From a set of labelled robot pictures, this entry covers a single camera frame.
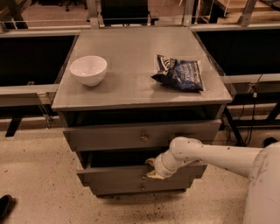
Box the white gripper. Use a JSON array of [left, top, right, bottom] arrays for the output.
[[144, 149, 196, 179]]

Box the grey drawer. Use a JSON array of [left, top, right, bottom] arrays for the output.
[[90, 182, 192, 196], [64, 119, 221, 151], [77, 147, 207, 187]]

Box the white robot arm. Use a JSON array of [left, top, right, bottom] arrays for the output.
[[146, 136, 280, 224]]

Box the grey top drawer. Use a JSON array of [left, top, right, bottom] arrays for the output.
[[64, 119, 221, 151]]

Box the grey bottom drawer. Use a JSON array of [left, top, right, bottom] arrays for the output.
[[90, 182, 192, 196]]

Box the grey drawer cabinet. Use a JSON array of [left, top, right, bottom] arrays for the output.
[[52, 26, 234, 198]]

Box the blue chip bag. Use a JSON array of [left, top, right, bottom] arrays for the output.
[[151, 55, 203, 92]]

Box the white ceramic bowl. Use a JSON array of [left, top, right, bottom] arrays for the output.
[[70, 55, 108, 86]]

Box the black shoe at right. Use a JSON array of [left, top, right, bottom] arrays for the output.
[[263, 137, 277, 147]]

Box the black shoe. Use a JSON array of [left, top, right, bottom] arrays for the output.
[[0, 194, 14, 221], [263, 137, 277, 147]]

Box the right metal railing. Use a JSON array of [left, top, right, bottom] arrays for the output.
[[191, 24, 280, 146]]

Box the metal railing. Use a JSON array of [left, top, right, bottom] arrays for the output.
[[0, 30, 80, 137], [191, 24, 280, 146]]

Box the black shoe at left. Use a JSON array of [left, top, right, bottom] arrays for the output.
[[0, 194, 14, 221]]

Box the left metal railing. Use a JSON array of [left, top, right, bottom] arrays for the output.
[[0, 30, 80, 137]]

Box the black floor cable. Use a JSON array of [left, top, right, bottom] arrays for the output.
[[224, 73, 263, 146]]

